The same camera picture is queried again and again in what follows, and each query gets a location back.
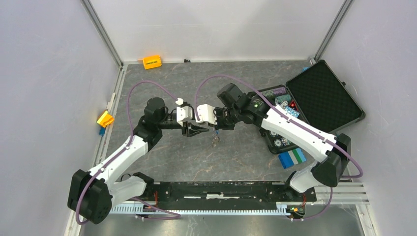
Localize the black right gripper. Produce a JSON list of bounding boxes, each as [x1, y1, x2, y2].
[[208, 107, 241, 131]]

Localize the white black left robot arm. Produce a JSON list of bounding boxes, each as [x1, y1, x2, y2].
[[67, 97, 217, 225]]

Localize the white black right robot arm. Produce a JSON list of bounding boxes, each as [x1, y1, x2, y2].
[[209, 83, 352, 201]]

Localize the blue green toy bricks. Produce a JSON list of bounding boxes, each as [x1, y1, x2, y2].
[[278, 148, 306, 169]]

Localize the orange yellow plastic block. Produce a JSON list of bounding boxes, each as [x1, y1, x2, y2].
[[142, 55, 162, 70]]

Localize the yellow orange toy block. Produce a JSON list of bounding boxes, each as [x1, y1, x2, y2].
[[96, 110, 115, 128]]

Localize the black poker chip case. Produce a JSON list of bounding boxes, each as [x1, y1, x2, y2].
[[260, 59, 366, 134]]

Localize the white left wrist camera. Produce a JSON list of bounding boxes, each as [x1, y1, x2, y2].
[[175, 98, 195, 126]]

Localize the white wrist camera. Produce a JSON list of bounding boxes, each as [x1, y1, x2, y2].
[[195, 104, 217, 125], [175, 98, 195, 126]]

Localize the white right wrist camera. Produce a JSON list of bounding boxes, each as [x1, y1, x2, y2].
[[195, 104, 217, 125]]

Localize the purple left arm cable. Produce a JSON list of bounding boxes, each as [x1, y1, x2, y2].
[[75, 80, 183, 225]]

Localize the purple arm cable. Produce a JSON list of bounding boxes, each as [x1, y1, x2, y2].
[[75, 80, 183, 225], [194, 74, 363, 222]]

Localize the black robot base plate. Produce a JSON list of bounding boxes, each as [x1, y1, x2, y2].
[[140, 181, 317, 210]]

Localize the white toothed cable duct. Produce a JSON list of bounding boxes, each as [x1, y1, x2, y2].
[[110, 201, 290, 216]]

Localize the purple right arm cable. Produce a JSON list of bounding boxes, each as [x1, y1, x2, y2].
[[194, 74, 363, 222]]

